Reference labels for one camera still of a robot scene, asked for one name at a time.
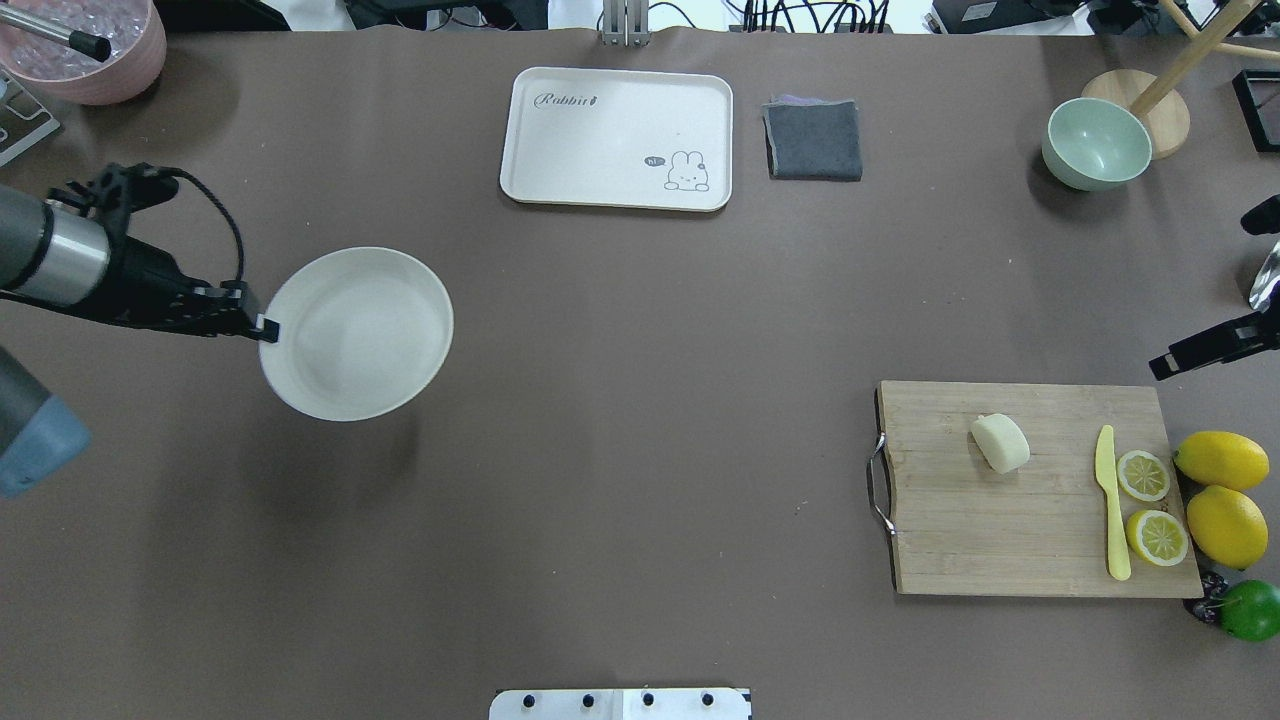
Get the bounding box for lemon half near bun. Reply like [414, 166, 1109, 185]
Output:
[1116, 450, 1174, 503]

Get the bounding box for green lime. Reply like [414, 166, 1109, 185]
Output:
[1220, 579, 1279, 642]

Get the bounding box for grey folded cloth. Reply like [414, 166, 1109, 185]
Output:
[762, 96, 864, 182]

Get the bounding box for beige rabbit tray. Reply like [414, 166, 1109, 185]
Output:
[499, 67, 733, 213]

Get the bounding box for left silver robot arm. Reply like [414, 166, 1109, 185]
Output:
[1, 164, 282, 498]

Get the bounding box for beige round plate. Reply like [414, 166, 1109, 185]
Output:
[259, 247, 454, 421]

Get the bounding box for black gripper camera mount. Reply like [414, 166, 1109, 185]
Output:
[45, 163, 179, 240]

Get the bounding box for yellow plastic knife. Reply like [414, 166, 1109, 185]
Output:
[1093, 424, 1132, 582]

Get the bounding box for white steamed bun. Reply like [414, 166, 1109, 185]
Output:
[969, 413, 1030, 475]

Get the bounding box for whole lemon far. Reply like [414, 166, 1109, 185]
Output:
[1172, 430, 1271, 492]

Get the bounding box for aluminium frame post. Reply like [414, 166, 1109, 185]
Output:
[599, 0, 652, 47]

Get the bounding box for pink bowl with ice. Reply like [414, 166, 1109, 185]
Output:
[1, 1, 166, 106]

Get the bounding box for wooden cutting board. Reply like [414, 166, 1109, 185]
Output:
[867, 380, 1201, 598]

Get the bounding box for dark grapes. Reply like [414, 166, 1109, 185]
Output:
[1183, 570, 1230, 626]

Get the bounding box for metal tongs handle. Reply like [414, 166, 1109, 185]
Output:
[1, 3, 113, 63]

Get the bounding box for white cup rack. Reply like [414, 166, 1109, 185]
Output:
[1, 70, 61, 167]

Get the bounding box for black tray with glasses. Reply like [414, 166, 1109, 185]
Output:
[1231, 69, 1279, 152]

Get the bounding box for metal scoop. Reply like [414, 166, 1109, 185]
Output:
[1247, 241, 1280, 313]

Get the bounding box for lemon half near edge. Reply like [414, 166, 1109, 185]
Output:
[1125, 509, 1190, 568]

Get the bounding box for mint green bowl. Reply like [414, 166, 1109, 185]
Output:
[1041, 97, 1155, 192]

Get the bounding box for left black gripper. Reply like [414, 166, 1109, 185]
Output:
[96, 234, 280, 345]

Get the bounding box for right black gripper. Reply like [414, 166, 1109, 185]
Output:
[1148, 296, 1279, 380]

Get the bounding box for wooden cup tree stand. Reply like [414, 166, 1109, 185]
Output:
[1082, 1, 1277, 159]

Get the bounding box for whole lemon near lime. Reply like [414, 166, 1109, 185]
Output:
[1187, 486, 1268, 570]

